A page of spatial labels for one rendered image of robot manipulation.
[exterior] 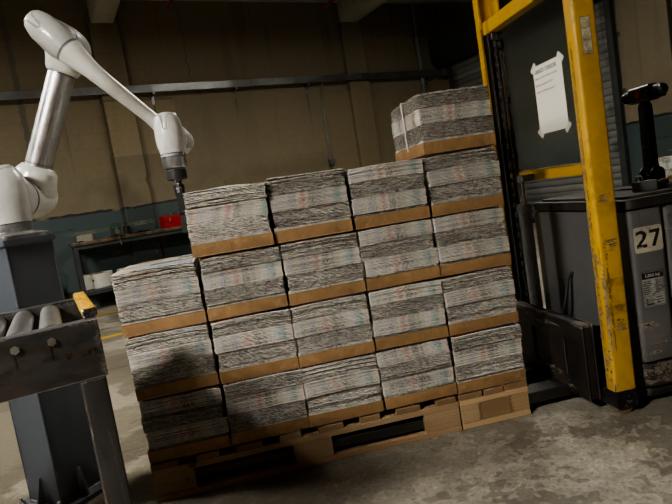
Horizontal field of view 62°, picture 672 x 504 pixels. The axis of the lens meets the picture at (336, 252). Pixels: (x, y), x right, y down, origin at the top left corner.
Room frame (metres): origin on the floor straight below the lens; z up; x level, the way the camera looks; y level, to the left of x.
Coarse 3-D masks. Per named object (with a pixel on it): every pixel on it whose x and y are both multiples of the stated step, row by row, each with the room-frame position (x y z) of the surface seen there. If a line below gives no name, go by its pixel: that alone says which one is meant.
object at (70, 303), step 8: (48, 304) 1.56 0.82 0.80; (56, 304) 1.56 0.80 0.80; (64, 304) 1.57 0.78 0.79; (72, 304) 1.58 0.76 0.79; (8, 312) 1.52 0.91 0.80; (16, 312) 1.52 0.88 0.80; (32, 312) 1.54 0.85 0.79; (64, 312) 1.57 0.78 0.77; (72, 312) 1.58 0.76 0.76; (8, 320) 1.51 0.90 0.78; (64, 320) 1.57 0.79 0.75; (72, 320) 1.58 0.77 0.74; (8, 328) 1.51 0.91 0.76
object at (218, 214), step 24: (192, 192) 1.95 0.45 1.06; (216, 192) 1.96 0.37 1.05; (240, 192) 1.97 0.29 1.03; (264, 192) 1.98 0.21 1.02; (192, 216) 1.95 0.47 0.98; (216, 216) 1.96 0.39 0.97; (240, 216) 1.98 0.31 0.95; (264, 216) 1.99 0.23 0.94; (192, 240) 1.95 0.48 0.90; (216, 240) 1.96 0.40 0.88
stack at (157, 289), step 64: (192, 256) 2.16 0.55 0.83; (256, 256) 1.99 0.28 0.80; (320, 256) 2.03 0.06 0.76; (384, 256) 2.07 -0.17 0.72; (128, 320) 1.91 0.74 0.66; (256, 320) 1.98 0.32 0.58; (320, 320) 2.01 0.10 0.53; (384, 320) 2.05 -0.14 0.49; (256, 384) 1.97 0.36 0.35; (320, 384) 2.01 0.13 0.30; (384, 384) 2.05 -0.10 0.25; (448, 384) 2.09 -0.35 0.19; (256, 448) 1.97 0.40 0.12; (320, 448) 2.00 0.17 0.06; (384, 448) 2.04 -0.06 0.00
